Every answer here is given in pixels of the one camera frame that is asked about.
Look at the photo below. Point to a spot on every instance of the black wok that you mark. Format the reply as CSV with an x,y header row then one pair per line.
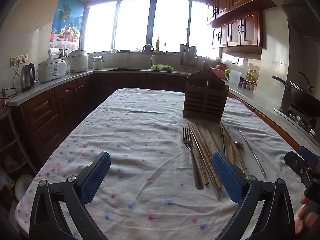
x,y
303,96

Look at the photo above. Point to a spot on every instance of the small pump dispenser bottle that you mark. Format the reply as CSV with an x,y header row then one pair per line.
x,y
165,49

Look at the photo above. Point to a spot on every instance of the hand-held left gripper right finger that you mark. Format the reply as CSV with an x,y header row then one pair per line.
x,y
226,177

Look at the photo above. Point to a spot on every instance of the dark wooden lower cabinets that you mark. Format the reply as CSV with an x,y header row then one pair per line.
x,y
65,102

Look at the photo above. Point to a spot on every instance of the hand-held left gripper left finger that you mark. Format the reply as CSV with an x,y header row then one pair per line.
x,y
96,177

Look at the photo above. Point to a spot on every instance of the green plastic basket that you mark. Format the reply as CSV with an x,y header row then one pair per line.
x,y
162,67

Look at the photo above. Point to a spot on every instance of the brown wooden upper cabinets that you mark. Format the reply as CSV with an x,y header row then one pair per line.
x,y
240,17

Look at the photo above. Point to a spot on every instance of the curved metal faucet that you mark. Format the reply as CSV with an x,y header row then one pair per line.
x,y
152,55

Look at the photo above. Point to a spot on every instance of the pink plastic basin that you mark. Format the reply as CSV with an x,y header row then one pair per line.
x,y
220,68

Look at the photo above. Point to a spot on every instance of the dish rack with cutting boards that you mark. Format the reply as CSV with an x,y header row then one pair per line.
x,y
187,57

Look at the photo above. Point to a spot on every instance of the floral white tablecloth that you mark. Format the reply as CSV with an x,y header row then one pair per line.
x,y
135,135

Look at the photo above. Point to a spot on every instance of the cooking oil bottles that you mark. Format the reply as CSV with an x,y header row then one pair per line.
x,y
252,76

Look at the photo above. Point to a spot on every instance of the metal mug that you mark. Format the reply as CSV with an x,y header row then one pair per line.
x,y
62,53

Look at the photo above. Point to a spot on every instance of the wooden utensil holder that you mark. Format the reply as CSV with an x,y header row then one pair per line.
x,y
205,97

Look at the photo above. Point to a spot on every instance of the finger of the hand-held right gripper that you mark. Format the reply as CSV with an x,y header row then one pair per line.
x,y
296,163
309,155

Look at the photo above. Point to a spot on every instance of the white wall socket strip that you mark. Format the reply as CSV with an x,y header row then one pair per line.
x,y
18,59

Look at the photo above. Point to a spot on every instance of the wooden side shelf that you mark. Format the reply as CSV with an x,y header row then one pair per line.
x,y
10,142

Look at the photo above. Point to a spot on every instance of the bundle of wooden chopsticks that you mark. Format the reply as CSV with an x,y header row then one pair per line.
x,y
203,160

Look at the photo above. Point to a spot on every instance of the steel range hood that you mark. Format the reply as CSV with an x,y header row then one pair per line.
x,y
292,2

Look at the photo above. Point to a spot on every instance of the metal chopstick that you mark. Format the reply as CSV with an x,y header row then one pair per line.
x,y
222,140
252,152

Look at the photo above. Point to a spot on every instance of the paper towel roll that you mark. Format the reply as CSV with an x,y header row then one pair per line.
x,y
54,53

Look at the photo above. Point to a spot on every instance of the kitchen window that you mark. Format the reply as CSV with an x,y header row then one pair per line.
x,y
135,25

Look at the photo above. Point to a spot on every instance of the tall white steamer pot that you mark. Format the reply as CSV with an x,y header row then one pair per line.
x,y
78,61

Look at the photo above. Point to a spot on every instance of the row of spice jars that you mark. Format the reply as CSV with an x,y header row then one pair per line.
x,y
248,85

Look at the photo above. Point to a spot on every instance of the tropical fruit wall poster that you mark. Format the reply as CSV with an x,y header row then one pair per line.
x,y
68,17

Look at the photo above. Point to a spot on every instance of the kitchen sink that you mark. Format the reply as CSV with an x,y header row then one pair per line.
x,y
132,68

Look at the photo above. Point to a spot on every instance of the metal spoon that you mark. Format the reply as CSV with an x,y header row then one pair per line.
x,y
238,144

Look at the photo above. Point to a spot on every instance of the yellow round plate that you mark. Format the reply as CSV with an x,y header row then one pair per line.
x,y
23,186

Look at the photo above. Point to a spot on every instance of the small white electric pot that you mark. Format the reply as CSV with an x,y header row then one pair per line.
x,y
98,63

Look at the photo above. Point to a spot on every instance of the yellow dish soap bottle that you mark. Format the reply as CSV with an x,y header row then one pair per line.
x,y
157,46

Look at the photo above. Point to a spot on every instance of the white rice cooker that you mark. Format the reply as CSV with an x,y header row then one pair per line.
x,y
51,70

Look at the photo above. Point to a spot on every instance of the steel electric kettle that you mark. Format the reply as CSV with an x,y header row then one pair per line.
x,y
27,78

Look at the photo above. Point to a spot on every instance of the metal fork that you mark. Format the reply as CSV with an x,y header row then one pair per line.
x,y
193,160

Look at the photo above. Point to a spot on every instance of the small wall socket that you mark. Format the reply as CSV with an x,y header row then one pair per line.
x,y
235,60

